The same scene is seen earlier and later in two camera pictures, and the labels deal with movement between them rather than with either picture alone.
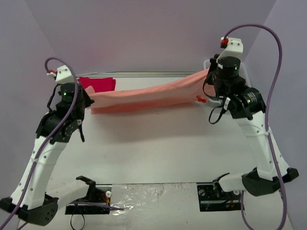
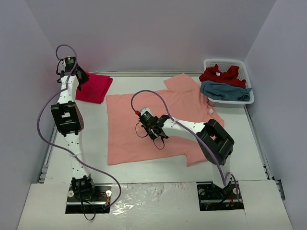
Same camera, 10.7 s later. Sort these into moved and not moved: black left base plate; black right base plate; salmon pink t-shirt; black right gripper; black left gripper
Moved: black left gripper; salmon pink t-shirt; black right gripper
Not moved: black right base plate; black left base plate
